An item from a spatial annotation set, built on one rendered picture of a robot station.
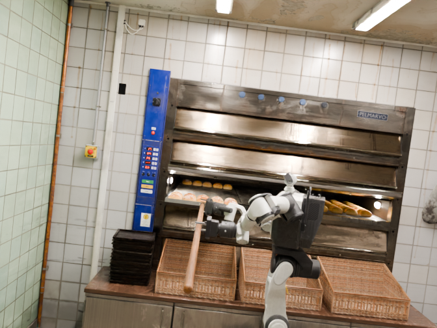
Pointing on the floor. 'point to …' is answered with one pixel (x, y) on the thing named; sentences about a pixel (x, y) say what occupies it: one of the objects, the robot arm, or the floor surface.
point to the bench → (206, 310)
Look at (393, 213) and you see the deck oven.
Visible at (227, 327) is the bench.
